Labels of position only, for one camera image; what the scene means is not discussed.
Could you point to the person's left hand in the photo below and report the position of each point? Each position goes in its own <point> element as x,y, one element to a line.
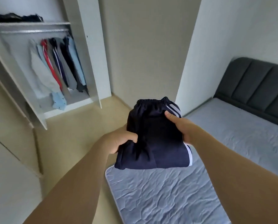
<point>116,138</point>

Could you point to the person's right hand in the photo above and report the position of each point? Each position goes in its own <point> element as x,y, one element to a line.
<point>184,128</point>

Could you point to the person's left thumb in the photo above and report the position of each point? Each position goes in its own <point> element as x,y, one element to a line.
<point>130,137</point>

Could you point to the person's right thumb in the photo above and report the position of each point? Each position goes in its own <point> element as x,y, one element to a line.
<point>172,116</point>

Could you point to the navy striped shorts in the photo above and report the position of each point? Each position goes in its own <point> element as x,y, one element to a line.
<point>153,139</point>

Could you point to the person's right forearm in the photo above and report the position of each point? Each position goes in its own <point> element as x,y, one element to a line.
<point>241,177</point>

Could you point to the person's left forearm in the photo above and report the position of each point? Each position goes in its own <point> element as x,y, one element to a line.
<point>71,184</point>

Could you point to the grey quilted mattress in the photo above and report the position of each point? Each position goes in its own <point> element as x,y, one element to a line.
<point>199,170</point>

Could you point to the dark grey padded headboard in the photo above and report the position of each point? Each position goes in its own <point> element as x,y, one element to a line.
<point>255,88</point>

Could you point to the white wardrobe door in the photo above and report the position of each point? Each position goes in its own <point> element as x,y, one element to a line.
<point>92,48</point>

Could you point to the row of hanging clothes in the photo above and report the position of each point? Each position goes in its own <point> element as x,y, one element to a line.
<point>57,67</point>

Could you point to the white open wardrobe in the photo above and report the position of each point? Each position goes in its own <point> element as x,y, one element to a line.
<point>45,60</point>

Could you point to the pile of dark folded clothes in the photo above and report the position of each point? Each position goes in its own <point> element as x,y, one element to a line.
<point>15,18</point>

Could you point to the metal clothes rail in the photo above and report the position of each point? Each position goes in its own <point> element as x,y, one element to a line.
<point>34,31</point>

